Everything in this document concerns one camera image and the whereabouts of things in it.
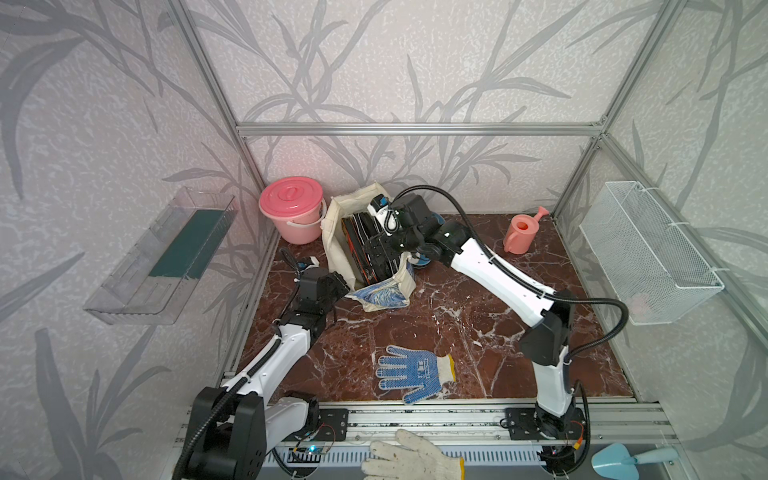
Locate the blue dotted work glove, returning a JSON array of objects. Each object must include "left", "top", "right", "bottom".
[{"left": 375, "top": 345, "right": 457, "bottom": 405}]

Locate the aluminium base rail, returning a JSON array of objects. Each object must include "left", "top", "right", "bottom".
[{"left": 173, "top": 400, "right": 673, "bottom": 448}]

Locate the black red paddle case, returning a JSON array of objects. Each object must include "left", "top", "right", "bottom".
[{"left": 341, "top": 213, "right": 399, "bottom": 286}]

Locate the pink watering can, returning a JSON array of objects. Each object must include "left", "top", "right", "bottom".
[{"left": 503, "top": 206, "right": 549, "bottom": 255}]

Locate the light blue garden trowel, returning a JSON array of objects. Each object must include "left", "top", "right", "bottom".
[{"left": 591, "top": 443, "right": 679, "bottom": 480}]

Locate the white knit work glove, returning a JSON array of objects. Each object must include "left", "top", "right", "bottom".
[{"left": 361, "top": 429, "right": 465, "bottom": 480}]

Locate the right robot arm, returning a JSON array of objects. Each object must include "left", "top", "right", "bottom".
[{"left": 367, "top": 185, "right": 630, "bottom": 438}]

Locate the white wire mesh basket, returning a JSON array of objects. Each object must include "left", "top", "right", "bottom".
[{"left": 580, "top": 181, "right": 724, "bottom": 326}]

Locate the pink bucket with lid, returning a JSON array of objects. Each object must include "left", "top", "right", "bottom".
[{"left": 259, "top": 176, "right": 327, "bottom": 245}]

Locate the cream canvas tote bag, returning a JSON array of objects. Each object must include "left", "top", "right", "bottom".
[{"left": 321, "top": 182, "right": 416, "bottom": 312}]

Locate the clear acrylic wall shelf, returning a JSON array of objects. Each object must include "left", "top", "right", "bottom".
[{"left": 83, "top": 187, "right": 238, "bottom": 326}]

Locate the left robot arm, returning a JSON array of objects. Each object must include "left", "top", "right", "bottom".
[{"left": 172, "top": 249, "right": 349, "bottom": 479}]

